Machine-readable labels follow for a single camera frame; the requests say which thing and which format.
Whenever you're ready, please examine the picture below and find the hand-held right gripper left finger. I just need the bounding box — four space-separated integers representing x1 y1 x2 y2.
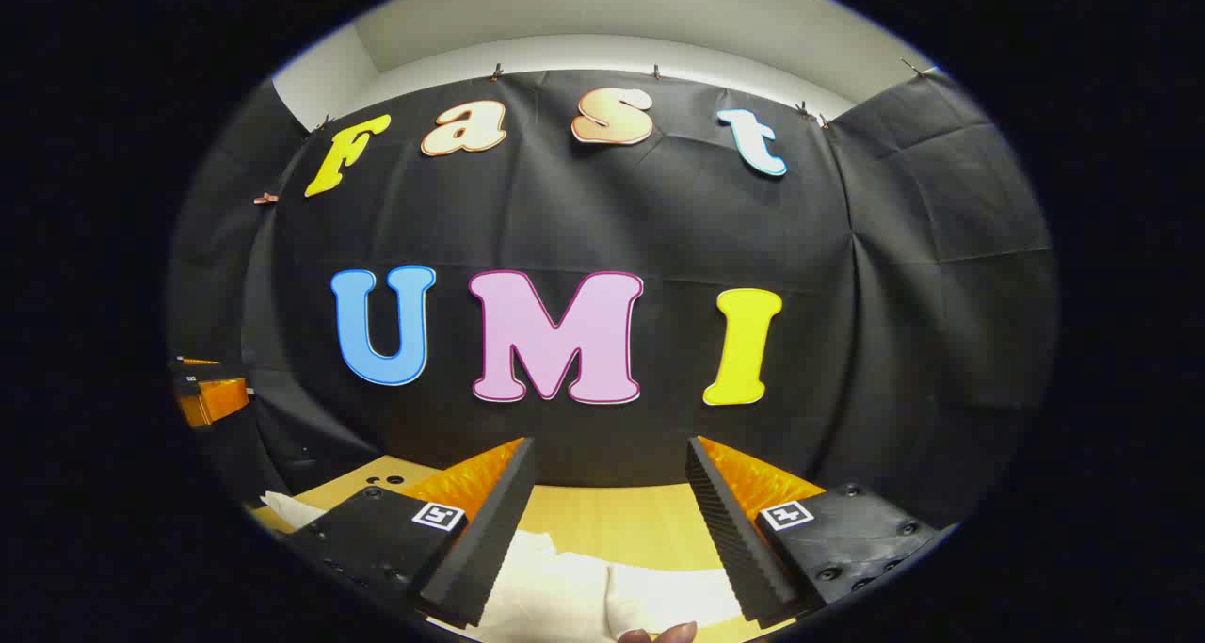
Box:
281 436 538 630

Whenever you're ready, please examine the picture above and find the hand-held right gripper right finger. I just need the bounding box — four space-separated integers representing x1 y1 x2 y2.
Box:
684 435 943 625

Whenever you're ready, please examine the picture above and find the white garment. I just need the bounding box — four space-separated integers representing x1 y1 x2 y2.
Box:
259 490 745 643

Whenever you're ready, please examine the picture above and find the black backdrop cloth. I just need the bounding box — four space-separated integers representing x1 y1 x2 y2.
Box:
168 67 1060 531

